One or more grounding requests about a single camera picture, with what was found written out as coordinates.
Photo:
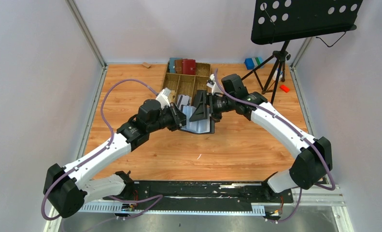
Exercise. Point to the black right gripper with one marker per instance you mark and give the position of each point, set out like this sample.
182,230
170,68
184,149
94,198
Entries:
210,107

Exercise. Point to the green block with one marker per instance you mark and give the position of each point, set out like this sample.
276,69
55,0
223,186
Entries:
258,61

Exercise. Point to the brown card wallet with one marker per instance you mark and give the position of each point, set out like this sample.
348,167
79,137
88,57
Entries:
178,66

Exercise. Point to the black music stand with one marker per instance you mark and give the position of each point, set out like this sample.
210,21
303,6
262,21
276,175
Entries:
285,20

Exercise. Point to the red card wallet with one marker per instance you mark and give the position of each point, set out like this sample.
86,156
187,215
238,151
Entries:
189,66

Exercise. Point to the white slotted cable duct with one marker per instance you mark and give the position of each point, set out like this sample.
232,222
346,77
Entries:
185,206

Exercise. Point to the red block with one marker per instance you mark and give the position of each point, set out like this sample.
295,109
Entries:
284,88

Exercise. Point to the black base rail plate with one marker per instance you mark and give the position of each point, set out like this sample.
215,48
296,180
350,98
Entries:
247,191

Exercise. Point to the small wooden block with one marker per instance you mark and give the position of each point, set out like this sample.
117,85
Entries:
146,65

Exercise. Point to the silver black cards stack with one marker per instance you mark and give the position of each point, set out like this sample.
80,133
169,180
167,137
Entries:
183,100

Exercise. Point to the blue card wallet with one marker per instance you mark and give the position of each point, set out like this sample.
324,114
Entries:
171,64

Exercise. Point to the black card holder with sleeves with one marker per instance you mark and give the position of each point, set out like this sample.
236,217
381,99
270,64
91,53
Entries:
205,126

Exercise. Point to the gold cards stack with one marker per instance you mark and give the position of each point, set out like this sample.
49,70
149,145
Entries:
172,96

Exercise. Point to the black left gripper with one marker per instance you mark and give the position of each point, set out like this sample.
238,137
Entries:
180,118

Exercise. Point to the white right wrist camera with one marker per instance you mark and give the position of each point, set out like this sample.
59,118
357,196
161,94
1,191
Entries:
211,83

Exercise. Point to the woven wicker tray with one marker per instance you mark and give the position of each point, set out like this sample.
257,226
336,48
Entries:
183,84

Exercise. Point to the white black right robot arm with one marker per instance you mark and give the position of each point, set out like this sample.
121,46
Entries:
313,157

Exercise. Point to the blue block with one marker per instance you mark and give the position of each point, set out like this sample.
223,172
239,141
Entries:
250,63

